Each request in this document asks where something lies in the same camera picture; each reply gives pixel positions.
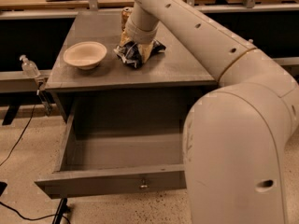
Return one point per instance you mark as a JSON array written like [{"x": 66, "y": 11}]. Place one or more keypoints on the blue chip bag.
[{"x": 129, "y": 53}]

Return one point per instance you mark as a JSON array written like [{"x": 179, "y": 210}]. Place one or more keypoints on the orange soda can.
[{"x": 125, "y": 14}]

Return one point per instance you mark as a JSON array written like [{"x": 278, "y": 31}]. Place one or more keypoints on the grey drawer cabinet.
[{"x": 173, "y": 67}]

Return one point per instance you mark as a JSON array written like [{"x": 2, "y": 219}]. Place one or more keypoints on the open grey top drawer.
[{"x": 114, "y": 145}]

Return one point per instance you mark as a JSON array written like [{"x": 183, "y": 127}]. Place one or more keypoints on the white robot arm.
[{"x": 234, "y": 136}]

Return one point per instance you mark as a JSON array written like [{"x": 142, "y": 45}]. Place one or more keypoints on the clear pump sanitizer bottle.
[{"x": 29, "y": 67}]

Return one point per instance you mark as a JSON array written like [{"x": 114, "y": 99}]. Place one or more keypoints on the white paper bowl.
[{"x": 85, "y": 55}]

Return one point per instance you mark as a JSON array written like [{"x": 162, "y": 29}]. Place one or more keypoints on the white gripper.
[{"x": 140, "y": 34}]

